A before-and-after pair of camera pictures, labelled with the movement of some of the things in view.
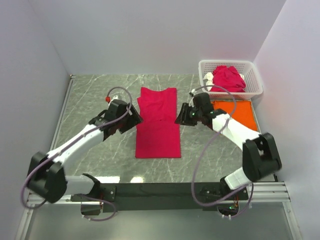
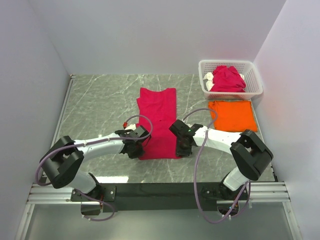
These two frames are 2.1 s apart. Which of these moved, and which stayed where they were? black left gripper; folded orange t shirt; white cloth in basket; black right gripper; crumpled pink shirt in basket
Moved: black right gripper; black left gripper
Stayed: folded orange t shirt; white cloth in basket; crumpled pink shirt in basket
